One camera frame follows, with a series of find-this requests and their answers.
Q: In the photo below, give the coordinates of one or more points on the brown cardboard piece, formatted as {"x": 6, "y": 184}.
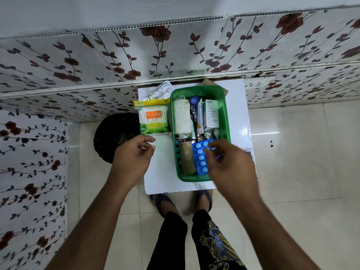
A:
{"x": 209, "y": 82}

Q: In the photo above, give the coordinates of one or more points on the blue capped bottle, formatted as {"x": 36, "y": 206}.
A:
{"x": 194, "y": 100}

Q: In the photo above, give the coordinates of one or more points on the white ointment tube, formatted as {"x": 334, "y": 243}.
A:
{"x": 199, "y": 120}

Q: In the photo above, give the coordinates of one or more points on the black printed trousers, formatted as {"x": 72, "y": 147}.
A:
{"x": 171, "y": 244}

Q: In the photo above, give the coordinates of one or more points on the person's left thumb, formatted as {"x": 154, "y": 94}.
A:
{"x": 148, "y": 149}

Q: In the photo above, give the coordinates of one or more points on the white wall switch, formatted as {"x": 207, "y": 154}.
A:
{"x": 256, "y": 83}

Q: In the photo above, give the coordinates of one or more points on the silver foil strip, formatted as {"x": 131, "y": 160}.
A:
{"x": 208, "y": 134}

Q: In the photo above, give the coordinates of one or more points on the person's right forearm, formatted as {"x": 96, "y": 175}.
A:
{"x": 267, "y": 236}

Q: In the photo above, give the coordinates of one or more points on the brown cardboard roll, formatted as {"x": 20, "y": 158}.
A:
{"x": 187, "y": 158}

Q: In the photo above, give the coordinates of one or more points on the person's left hand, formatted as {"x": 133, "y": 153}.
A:
{"x": 130, "y": 163}

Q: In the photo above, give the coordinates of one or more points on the person's left forearm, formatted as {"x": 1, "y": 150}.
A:
{"x": 92, "y": 227}

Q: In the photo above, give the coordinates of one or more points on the clear plastic packet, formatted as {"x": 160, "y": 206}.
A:
{"x": 160, "y": 91}

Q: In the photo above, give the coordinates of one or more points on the person's right thumb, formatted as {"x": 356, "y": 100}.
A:
{"x": 208, "y": 155}

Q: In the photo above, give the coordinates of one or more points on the person's right hand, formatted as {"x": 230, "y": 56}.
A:
{"x": 233, "y": 174}

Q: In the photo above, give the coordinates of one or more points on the green plastic basket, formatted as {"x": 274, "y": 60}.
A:
{"x": 225, "y": 115}

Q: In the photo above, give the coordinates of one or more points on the cotton swab packet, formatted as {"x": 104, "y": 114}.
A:
{"x": 153, "y": 116}

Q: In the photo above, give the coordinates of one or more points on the blue pill blister pack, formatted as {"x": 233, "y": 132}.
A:
{"x": 200, "y": 160}

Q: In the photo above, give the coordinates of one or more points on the black round stool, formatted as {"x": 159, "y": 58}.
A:
{"x": 115, "y": 134}

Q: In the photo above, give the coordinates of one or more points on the white gauze roll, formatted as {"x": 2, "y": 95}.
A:
{"x": 182, "y": 118}

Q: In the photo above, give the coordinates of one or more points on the white medicine box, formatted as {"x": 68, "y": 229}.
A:
{"x": 211, "y": 113}

